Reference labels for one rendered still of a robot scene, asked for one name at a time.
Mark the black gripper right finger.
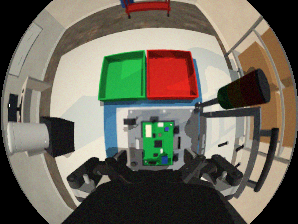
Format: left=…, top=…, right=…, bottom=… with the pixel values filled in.
left=167, top=148, right=243, bottom=200

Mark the green bin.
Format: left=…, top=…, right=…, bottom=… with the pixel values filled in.
left=98, top=50, right=146, bottom=102

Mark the green circuit board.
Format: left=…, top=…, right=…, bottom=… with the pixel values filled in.
left=143, top=122, right=173, bottom=165

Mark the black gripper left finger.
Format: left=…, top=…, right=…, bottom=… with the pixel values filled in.
left=66, top=150, right=144, bottom=202

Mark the red bin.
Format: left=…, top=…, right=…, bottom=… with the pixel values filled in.
left=147, top=49, right=199, bottom=100

